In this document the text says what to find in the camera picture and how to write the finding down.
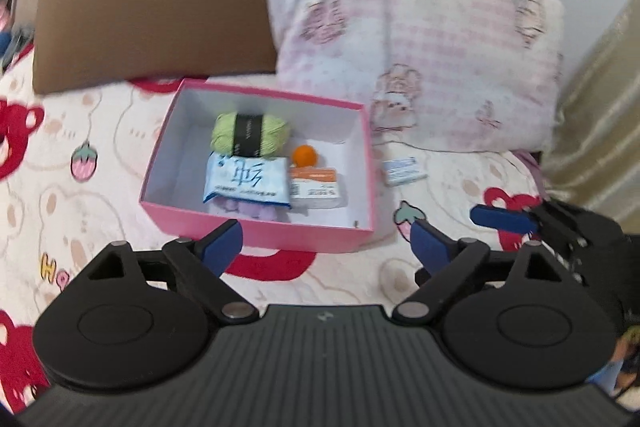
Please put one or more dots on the orange makeup sponge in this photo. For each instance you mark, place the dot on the orange makeup sponge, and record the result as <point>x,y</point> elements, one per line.
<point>305,156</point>

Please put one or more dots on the beige shiny curtain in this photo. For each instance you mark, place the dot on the beige shiny curtain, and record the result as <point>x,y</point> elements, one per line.
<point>600,132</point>

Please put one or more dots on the brown cloud pillow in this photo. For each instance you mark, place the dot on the brown cloud pillow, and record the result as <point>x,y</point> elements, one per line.
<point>125,32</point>

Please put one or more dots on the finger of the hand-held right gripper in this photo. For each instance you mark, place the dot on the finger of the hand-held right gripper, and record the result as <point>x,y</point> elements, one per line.
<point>502,218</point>

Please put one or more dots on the orange and white medicine box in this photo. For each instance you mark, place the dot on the orange and white medicine box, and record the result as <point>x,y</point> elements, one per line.
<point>320,187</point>

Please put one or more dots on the purple plush toy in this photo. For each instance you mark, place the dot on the purple plush toy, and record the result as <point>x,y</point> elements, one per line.
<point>250,210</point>

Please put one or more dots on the blue and white medicine box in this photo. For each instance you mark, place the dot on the blue and white medicine box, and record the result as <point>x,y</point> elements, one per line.
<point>402,171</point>

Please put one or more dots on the pink plaid pillow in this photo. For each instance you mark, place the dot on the pink plaid pillow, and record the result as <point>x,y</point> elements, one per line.
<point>400,32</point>

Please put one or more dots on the pink cardboard box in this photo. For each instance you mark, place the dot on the pink cardboard box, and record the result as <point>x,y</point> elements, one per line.
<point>300,237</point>

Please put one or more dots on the green yarn ball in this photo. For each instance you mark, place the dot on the green yarn ball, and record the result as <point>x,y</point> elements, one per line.
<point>225,132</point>

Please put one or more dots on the blue tissue packet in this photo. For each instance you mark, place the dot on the blue tissue packet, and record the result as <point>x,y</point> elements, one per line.
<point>245,177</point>

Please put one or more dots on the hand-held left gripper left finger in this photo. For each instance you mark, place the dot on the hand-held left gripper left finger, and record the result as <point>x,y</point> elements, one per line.
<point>222,247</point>

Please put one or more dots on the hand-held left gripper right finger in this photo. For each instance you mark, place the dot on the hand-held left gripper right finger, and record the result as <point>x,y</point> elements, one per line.
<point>430,249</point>

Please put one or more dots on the bear printed blanket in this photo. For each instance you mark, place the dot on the bear printed blanket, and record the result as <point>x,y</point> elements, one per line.
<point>100,187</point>

